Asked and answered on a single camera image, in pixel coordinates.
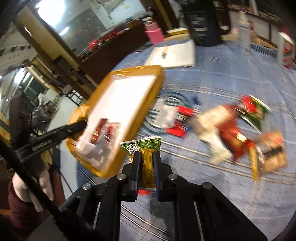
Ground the green gold snack packet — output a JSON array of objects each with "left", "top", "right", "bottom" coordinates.
[{"left": 120, "top": 136, "right": 162, "bottom": 190}]

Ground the small red candy packet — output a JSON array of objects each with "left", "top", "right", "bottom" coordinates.
[{"left": 166, "top": 106, "right": 194, "bottom": 138}]

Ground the white red snack packet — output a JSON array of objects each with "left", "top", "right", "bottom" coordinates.
[{"left": 187, "top": 105, "right": 232, "bottom": 165}]

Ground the tan cracker packet yellow edge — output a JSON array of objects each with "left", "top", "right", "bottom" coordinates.
[{"left": 249, "top": 130, "right": 287, "bottom": 182}]

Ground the green red snack packet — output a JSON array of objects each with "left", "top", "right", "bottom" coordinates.
[{"left": 238, "top": 95, "right": 270, "bottom": 133}]

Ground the dark red snack packet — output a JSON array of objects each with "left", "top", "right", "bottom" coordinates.
[{"left": 217, "top": 104, "right": 255, "bottom": 163}]

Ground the person's hand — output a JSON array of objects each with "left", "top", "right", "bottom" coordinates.
[{"left": 12, "top": 170, "right": 54, "bottom": 212}]

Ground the yellow cardboard tray box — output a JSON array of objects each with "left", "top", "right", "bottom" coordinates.
[{"left": 66, "top": 65, "right": 165, "bottom": 178}]

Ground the white notepad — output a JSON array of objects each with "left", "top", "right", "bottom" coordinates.
[{"left": 144, "top": 40, "right": 196, "bottom": 68}]

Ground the pink wrapped thermos bottle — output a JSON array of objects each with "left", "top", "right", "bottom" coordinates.
[{"left": 143, "top": 16, "right": 164, "bottom": 45}]

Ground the white red liquor bottle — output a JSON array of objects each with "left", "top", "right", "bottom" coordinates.
[{"left": 277, "top": 27, "right": 295, "bottom": 69}]

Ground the white plastic lotion bottle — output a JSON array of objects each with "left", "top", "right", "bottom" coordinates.
[{"left": 238, "top": 11, "right": 250, "bottom": 55}]

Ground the black electric kettle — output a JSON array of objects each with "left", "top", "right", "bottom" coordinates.
[{"left": 181, "top": 0, "right": 231, "bottom": 47}]

